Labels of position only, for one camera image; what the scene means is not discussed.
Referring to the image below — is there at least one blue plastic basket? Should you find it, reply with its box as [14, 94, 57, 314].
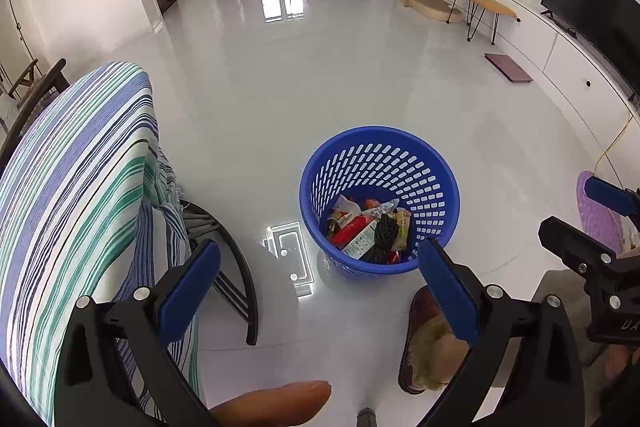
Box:
[299, 126, 462, 280]

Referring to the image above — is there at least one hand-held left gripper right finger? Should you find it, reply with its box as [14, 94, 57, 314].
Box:
[417, 237, 586, 427]

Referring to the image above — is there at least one black television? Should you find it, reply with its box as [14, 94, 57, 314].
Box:
[540, 0, 640, 100]

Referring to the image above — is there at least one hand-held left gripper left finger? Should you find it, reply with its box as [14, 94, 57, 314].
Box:
[52, 238, 223, 427]

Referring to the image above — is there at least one low round wooden stool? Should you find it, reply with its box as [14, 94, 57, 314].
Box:
[395, 0, 466, 24]

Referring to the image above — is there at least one orange white snack wrapper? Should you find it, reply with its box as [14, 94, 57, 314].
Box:
[362, 198, 401, 218]

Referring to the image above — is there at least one purple perforated plastic object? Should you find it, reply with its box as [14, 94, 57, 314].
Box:
[576, 170, 631, 255]

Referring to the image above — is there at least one brown floor mat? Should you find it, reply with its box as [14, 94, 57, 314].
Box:
[484, 52, 535, 83]

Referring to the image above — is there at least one black mesh net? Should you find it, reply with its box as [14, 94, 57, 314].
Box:
[367, 213, 401, 265]

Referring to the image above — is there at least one yellow cable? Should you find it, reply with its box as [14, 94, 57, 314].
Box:
[592, 110, 636, 188]

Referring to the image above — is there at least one striped tablecloth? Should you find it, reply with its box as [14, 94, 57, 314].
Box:
[0, 61, 203, 425]

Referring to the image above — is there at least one person's right hand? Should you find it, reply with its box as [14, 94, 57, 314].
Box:
[602, 344, 640, 383]

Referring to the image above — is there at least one black curved table leg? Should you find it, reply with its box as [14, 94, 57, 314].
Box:
[177, 200, 260, 347]

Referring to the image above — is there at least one brown fuzzy slipper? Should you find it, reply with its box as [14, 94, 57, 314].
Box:
[397, 285, 473, 395]

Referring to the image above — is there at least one white television cabinet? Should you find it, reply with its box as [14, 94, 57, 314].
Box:
[440, 0, 640, 168]

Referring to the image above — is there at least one white yellow oatmeal packet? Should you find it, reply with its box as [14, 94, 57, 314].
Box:
[332, 194, 361, 220]

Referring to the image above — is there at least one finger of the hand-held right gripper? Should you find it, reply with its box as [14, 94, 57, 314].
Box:
[538, 216, 618, 280]
[584, 176, 640, 218]

